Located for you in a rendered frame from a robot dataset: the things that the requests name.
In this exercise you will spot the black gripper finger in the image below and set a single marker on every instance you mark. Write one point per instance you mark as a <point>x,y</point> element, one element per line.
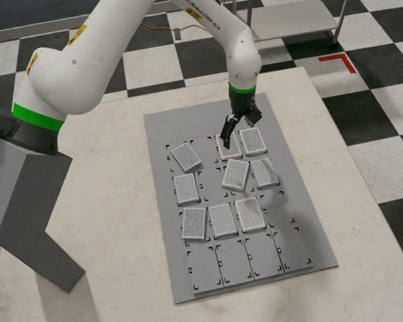
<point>228,128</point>
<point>253,105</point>

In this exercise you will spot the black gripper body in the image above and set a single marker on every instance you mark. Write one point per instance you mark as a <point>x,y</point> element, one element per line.
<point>238,109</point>

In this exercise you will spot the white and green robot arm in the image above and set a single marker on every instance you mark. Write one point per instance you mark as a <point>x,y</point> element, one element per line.
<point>75,81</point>

